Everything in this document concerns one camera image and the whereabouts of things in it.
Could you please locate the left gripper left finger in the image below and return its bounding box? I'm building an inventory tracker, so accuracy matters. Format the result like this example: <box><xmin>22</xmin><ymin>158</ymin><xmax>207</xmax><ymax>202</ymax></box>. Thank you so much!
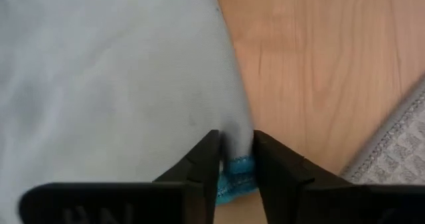
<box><xmin>18</xmin><ymin>129</ymin><xmax>222</xmax><ymax>224</ymax></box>

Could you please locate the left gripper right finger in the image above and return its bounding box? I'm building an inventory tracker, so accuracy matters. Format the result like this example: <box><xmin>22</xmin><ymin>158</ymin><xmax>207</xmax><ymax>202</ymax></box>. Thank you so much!
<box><xmin>252</xmin><ymin>130</ymin><xmax>425</xmax><ymax>224</ymax></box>

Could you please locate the grey waffle microfiber towel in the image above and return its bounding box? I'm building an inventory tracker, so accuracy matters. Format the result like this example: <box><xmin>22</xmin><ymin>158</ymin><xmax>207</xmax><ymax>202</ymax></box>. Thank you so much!
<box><xmin>341</xmin><ymin>80</ymin><xmax>425</xmax><ymax>185</ymax></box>

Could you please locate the light blue microfiber towel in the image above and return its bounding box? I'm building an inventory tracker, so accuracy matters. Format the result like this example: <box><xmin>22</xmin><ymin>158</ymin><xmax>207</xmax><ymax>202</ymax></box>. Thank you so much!
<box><xmin>0</xmin><ymin>0</ymin><xmax>259</xmax><ymax>224</ymax></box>

